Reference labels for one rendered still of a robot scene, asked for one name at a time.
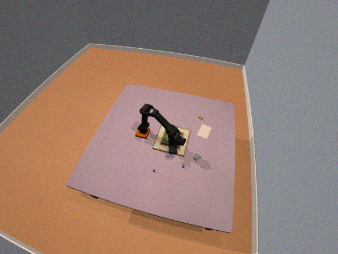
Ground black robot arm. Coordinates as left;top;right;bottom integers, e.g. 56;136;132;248
137;103;186;146

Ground cream flat square sheet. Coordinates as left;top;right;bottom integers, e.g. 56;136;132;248
197;124;212;139

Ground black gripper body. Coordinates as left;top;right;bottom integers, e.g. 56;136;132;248
168;140;177;154

